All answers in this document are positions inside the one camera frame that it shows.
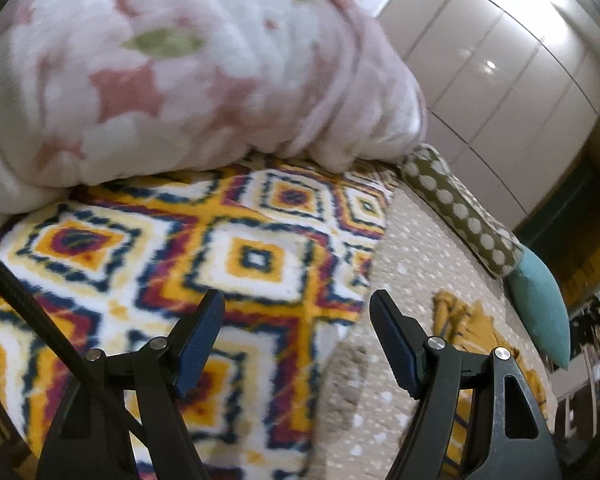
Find pink floral fleece blanket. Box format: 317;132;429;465
0;0;426;225

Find beige heart-pattern quilt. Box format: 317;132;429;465
306;185;552;479

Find olive white-dotted bolster pillow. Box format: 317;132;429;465
400;143;524;278

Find white wardrobe doors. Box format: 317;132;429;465
380;0;600;228

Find colourful geometric plush blanket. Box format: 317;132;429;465
0;155;396;479

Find yellow striped knit sweater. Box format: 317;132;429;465
434;290;550;479

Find teal corduroy pillow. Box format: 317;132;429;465
505;246;571;370

